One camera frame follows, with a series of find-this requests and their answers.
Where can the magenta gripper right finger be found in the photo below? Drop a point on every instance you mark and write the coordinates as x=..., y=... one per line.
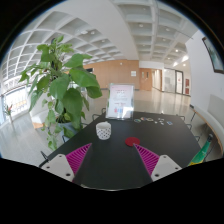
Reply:
x=157, y=166

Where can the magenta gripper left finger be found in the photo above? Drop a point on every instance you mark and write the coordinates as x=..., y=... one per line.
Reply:
x=66, y=166

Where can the red round coaster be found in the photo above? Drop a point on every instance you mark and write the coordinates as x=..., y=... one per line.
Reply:
x=130, y=141

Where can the white perforated cup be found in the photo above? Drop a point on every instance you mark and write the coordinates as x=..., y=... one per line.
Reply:
x=103, y=130

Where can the small colourful badges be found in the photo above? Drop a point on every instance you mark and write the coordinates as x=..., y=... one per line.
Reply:
x=159, y=120

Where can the green glass bottle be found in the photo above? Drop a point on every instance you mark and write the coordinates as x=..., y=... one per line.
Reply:
x=200, y=156

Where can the acrylic sign stand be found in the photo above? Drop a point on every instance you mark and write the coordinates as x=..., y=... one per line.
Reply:
x=120, y=104

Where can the white bench seat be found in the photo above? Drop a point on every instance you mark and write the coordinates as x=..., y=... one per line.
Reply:
x=211, y=110

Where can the small flowering plant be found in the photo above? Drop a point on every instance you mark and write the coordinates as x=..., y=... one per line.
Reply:
x=8, y=113

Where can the large green potted plant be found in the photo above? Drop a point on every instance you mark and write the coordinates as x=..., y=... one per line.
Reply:
x=62, y=83

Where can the framed wall picture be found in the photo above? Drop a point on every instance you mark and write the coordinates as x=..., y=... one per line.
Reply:
x=217, y=64

